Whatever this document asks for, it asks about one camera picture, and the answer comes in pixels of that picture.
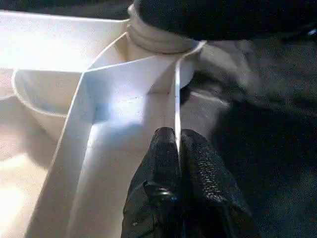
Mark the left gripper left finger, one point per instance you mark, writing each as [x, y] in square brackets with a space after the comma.
[156, 193]

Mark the white plastic table top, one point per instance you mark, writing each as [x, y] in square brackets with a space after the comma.
[62, 74]

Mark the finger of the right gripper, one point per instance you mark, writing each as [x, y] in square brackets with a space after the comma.
[223, 17]

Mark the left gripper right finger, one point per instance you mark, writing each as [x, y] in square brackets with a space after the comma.
[213, 198]

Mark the black work mat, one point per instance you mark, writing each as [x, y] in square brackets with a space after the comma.
[272, 148]

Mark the white plastic table leg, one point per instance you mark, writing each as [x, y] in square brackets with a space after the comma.
[153, 37]

